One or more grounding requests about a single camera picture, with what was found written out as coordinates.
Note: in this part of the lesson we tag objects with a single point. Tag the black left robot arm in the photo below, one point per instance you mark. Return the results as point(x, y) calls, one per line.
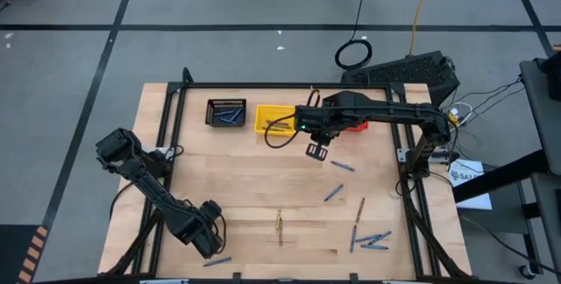
point(149, 183)

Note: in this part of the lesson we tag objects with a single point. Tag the yellow slotted plastic basket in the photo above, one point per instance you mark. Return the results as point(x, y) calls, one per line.
point(263, 119)

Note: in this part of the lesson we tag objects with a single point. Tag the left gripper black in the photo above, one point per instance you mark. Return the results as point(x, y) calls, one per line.
point(201, 233)

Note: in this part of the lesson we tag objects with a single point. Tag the grey side table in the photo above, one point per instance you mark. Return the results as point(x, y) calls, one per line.
point(543, 122)

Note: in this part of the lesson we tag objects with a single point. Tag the black slotted plastic basket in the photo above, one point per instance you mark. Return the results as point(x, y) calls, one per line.
point(210, 113)

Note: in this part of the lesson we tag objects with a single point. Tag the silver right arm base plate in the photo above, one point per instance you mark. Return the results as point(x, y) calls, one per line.
point(401, 154)

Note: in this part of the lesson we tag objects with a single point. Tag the blue crayon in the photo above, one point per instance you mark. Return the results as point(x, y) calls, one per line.
point(352, 239)
point(237, 115)
point(342, 166)
point(333, 192)
point(224, 112)
point(217, 261)
point(380, 237)
point(225, 120)
point(374, 247)
point(367, 238)

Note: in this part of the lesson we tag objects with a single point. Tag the black perforated computer case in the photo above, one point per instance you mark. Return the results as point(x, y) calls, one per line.
point(407, 71)

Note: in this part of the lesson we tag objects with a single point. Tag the white printed paper sheet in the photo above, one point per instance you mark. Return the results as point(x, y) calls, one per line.
point(471, 187)

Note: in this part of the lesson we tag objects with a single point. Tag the green crayon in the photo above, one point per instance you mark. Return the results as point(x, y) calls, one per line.
point(278, 219)

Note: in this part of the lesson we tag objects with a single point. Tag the black equipment box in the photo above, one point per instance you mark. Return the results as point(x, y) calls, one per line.
point(553, 75)

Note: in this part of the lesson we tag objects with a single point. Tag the red slotted plastic basket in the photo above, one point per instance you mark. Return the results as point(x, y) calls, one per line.
point(359, 127)

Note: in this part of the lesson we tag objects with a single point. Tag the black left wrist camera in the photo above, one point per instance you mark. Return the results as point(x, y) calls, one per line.
point(212, 209)

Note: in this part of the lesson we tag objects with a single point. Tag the black table support beam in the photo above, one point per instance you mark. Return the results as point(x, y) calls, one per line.
point(499, 178)

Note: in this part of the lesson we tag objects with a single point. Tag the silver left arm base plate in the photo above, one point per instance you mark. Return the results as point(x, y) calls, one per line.
point(160, 150)

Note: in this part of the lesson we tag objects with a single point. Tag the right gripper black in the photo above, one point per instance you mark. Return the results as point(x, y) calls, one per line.
point(324, 128)

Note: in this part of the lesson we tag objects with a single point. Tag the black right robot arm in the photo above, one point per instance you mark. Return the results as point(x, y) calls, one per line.
point(394, 111)

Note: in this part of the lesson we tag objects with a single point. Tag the brown crayon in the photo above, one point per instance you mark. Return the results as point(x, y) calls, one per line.
point(277, 123)
point(280, 231)
point(360, 210)
point(274, 129)

